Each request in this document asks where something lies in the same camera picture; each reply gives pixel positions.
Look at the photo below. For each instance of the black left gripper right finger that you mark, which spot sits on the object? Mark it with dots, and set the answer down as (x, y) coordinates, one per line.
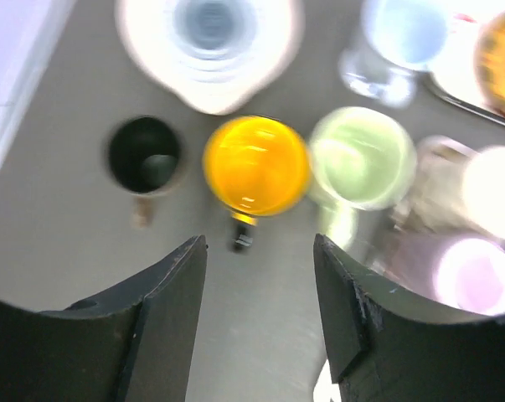
(386, 343)

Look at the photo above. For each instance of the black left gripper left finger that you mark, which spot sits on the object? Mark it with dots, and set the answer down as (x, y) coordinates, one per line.
(131, 342)

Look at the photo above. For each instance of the light green mug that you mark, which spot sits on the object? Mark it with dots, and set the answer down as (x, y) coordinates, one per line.
(362, 160)

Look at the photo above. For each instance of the dark brown red mug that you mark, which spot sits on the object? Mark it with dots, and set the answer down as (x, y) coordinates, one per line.
(146, 157)

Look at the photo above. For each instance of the yellow mug black handle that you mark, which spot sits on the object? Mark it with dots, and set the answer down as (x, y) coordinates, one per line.
(257, 167)

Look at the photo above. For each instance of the lilac purple mug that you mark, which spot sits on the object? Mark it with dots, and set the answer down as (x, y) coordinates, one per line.
(461, 270)

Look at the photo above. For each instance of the cream white mug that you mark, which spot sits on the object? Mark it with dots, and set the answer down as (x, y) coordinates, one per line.
(455, 188)

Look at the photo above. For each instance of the strawberry pattern white tray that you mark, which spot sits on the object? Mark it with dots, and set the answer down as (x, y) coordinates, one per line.
(452, 77)

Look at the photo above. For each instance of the white plate blue rings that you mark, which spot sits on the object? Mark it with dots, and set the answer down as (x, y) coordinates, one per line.
(210, 50)

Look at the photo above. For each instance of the light blue glass cup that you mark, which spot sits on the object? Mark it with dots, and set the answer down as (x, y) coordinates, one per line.
(394, 42)

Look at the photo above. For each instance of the yellow patterned black plate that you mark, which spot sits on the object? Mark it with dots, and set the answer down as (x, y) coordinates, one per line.
(489, 62)

